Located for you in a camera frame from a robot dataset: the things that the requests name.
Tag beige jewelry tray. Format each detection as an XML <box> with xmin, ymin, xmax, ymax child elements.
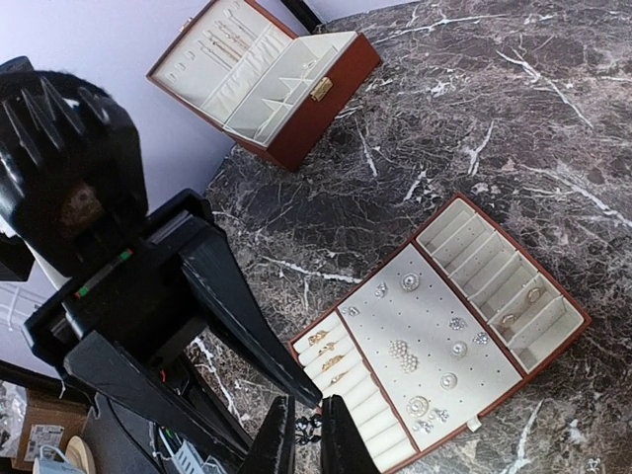
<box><xmin>290</xmin><ymin>194</ymin><xmax>591</xmax><ymax>473</ymax></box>

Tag gold earring upper compartment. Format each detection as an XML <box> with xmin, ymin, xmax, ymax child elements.
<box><xmin>526</xmin><ymin>287</ymin><xmax>544</xmax><ymax>304</ymax></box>

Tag gold earring in compartment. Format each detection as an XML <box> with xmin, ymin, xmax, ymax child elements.
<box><xmin>499</xmin><ymin>313</ymin><xmax>519</xmax><ymax>329</ymax></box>

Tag white slotted cable duct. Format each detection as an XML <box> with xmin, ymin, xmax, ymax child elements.
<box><xmin>160</xmin><ymin>434</ymin><xmax>227</xmax><ymax>474</ymax></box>

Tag pearl cluster earring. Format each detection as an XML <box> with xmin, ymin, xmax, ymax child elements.
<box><xmin>389</xmin><ymin>340</ymin><xmax>408</xmax><ymax>358</ymax></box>
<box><xmin>400</xmin><ymin>353</ymin><xmax>419</xmax><ymax>374</ymax></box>

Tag small crystal stud edge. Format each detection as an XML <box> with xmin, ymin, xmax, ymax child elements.
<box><xmin>341</xmin><ymin>306</ymin><xmax>359</xmax><ymax>317</ymax></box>

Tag brown wooden jewelry box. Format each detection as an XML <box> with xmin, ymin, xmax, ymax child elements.
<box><xmin>147</xmin><ymin>1</ymin><xmax>380</xmax><ymax>171</ymax></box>

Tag crystal cluster earring left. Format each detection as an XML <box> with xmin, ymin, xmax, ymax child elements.
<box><xmin>448</xmin><ymin>317</ymin><xmax>468</xmax><ymax>331</ymax></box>

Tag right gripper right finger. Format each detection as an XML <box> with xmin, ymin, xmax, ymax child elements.
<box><xmin>321</xmin><ymin>395</ymin><xmax>380</xmax><ymax>474</ymax></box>

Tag gold pearl flower earring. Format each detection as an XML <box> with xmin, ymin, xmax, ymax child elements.
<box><xmin>400</xmin><ymin>273</ymin><xmax>420</xmax><ymax>292</ymax></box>

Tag small crystal stud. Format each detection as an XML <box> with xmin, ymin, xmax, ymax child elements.
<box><xmin>374</xmin><ymin>281</ymin><xmax>388</xmax><ymax>298</ymax></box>

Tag pearl cluster earring lower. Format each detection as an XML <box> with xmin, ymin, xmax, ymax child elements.
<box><xmin>400</xmin><ymin>353</ymin><xmax>419</xmax><ymax>374</ymax></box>

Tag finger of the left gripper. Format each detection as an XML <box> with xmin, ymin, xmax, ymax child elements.
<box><xmin>180</xmin><ymin>236</ymin><xmax>322</xmax><ymax>408</ymax></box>
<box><xmin>63</xmin><ymin>332</ymin><xmax>250</xmax><ymax>457</ymax></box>

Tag pearl cluster earring upper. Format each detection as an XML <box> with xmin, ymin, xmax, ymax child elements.
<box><xmin>389</xmin><ymin>340</ymin><xmax>408</xmax><ymax>358</ymax></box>

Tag large gold pearl earring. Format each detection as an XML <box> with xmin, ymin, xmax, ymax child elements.
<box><xmin>406</xmin><ymin>396</ymin><xmax>430</xmax><ymax>419</ymax></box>

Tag small pearl crystal earrings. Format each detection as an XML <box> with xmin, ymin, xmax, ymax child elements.
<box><xmin>412</xmin><ymin>408</ymin><xmax>449</xmax><ymax>435</ymax></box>

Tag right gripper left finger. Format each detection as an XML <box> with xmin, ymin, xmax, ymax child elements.
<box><xmin>238</xmin><ymin>396</ymin><xmax>295</xmax><ymax>474</ymax></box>

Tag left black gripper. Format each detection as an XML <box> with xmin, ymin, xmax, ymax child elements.
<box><xmin>1</xmin><ymin>70</ymin><xmax>227</xmax><ymax>378</ymax></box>

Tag pearl stud gold rim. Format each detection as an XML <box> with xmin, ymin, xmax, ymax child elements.
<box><xmin>439</xmin><ymin>372</ymin><xmax>458</xmax><ymax>390</ymax></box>

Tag crystal cluster earring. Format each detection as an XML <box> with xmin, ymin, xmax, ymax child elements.
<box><xmin>448</xmin><ymin>317</ymin><xmax>468</xmax><ymax>331</ymax></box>
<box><xmin>472</xmin><ymin>332</ymin><xmax>490</xmax><ymax>345</ymax></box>

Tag crystal cluster earring right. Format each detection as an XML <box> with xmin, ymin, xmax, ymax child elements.
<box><xmin>472</xmin><ymin>332</ymin><xmax>490</xmax><ymax>345</ymax></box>

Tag pearl stud upper right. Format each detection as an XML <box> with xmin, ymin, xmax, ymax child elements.
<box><xmin>450</xmin><ymin>341</ymin><xmax>468</xmax><ymax>358</ymax></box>

